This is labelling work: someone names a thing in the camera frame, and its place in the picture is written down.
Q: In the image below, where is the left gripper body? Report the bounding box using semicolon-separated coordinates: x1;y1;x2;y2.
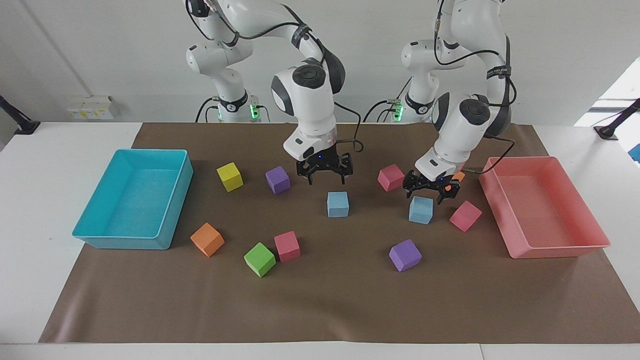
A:
410;170;454;194

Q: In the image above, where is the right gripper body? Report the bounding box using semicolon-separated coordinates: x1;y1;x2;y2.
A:
302;146;347;174

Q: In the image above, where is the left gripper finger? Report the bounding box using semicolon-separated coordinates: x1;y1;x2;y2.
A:
435;182;461;205
402;170;426;198

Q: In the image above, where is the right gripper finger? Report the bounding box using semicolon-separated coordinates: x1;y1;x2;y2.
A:
333;152;354;184
296;160;321;186

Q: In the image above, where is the pink foam block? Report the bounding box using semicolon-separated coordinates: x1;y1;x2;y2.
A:
377;163;406;193
273;230;302;264
448;200;483;233

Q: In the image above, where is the purple foam block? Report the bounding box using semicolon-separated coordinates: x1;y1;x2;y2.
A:
388;238;423;273
265;165;292;196

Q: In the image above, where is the light blue foam block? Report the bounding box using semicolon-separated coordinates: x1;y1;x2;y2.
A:
326;191;350;219
408;195;435;226

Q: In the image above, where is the yellow foam block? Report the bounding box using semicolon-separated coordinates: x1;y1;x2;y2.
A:
216;162;245;193

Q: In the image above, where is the pink plastic tray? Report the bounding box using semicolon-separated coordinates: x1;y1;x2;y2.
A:
478;156;612;260

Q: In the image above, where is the green foam block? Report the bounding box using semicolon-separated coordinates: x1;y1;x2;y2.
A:
243;242;277;279

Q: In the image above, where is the cyan plastic tray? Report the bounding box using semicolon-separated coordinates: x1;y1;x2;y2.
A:
72;148;194;250

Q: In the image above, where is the black stand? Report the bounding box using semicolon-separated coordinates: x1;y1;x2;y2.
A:
0;95;41;136
593;98;640;140

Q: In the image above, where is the black cable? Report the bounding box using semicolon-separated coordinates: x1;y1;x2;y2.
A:
462;133;517;176
332;100;365;154
194;96;221;124
362;99;402;124
432;0;511;69
185;0;314;49

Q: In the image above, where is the white wall socket box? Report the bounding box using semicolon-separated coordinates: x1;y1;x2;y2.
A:
66;95;121;121

